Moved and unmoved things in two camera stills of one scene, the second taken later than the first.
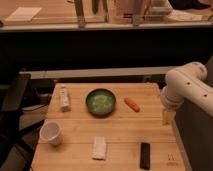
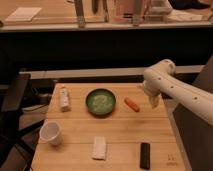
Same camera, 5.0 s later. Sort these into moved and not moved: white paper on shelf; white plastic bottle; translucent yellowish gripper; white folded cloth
Moved: translucent yellowish gripper
Not moved: white plastic bottle; white paper on shelf; white folded cloth
